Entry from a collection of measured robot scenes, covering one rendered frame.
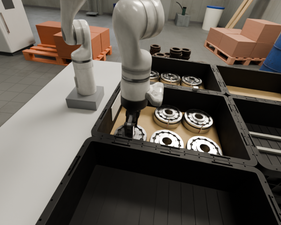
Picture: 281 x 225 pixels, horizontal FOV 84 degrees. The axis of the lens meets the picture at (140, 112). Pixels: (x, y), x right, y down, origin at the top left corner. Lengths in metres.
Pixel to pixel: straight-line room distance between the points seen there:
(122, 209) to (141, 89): 0.28
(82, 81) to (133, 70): 0.49
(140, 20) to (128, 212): 0.39
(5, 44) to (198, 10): 7.04
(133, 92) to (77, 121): 0.46
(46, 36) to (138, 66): 3.42
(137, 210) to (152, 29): 0.38
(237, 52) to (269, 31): 0.63
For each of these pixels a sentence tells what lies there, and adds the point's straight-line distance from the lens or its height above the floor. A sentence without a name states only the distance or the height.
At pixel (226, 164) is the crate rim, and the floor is 0.93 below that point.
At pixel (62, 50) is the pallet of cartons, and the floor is 0.27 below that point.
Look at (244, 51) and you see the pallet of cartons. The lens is 4.10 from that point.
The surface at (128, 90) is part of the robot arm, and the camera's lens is 0.37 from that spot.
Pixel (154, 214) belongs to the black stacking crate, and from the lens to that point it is 0.41.
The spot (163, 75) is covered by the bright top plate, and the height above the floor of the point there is 0.86.
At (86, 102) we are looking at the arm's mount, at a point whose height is 0.75.
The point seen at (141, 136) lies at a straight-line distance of 0.48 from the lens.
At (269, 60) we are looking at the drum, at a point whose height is 0.40.
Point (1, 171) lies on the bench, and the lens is 0.73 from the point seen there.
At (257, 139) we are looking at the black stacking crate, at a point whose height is 0.83.
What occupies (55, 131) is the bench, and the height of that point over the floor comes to 0.70.
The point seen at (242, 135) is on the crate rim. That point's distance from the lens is 0.50.
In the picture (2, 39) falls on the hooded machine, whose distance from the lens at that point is 3.77.
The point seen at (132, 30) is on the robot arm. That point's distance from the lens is 0.31.
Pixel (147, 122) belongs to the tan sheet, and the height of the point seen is 0.83.
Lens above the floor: 1.22
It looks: 40 degrees down
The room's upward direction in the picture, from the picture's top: 6 degrees clockwise
